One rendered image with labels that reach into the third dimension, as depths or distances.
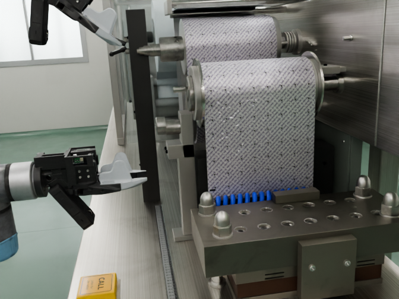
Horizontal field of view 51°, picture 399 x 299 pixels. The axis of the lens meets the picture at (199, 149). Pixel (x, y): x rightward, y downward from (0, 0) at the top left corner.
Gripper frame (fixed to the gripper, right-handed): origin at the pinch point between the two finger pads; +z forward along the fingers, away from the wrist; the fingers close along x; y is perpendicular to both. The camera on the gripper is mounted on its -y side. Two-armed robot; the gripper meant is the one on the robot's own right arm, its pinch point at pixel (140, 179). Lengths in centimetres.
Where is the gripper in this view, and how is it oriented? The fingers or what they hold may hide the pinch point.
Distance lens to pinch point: 86.3
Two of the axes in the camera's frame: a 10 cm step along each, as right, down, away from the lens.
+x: -1.6, -2.7, 9.5
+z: 9.9, -0.9, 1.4
